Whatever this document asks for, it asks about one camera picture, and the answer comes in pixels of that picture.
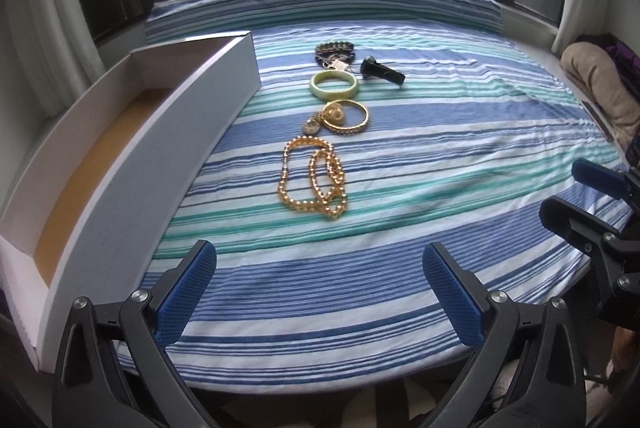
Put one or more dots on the black wrist watch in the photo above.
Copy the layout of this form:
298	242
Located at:
382	75

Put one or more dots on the white cardboard box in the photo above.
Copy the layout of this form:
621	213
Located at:
125	188

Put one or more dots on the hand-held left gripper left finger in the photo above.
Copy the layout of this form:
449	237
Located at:
187	283

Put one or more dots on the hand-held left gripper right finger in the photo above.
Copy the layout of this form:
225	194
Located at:
452	288

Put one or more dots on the square silver charm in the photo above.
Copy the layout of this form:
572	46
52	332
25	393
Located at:
341	64

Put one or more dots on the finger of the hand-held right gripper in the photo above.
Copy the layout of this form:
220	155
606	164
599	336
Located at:
575	220
597	178

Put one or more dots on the purple cloth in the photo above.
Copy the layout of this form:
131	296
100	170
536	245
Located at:
625	50

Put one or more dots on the gold bangle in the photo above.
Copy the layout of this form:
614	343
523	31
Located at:
363	120

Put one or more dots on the beige cushion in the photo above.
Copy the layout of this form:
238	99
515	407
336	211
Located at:
600	82

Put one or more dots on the striped bed sheet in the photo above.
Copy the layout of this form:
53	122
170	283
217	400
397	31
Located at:
400	188

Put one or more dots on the striped bolster pillow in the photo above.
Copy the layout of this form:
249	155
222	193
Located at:
325	2

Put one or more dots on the green jade bangle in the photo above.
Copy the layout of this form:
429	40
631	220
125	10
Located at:
320	92

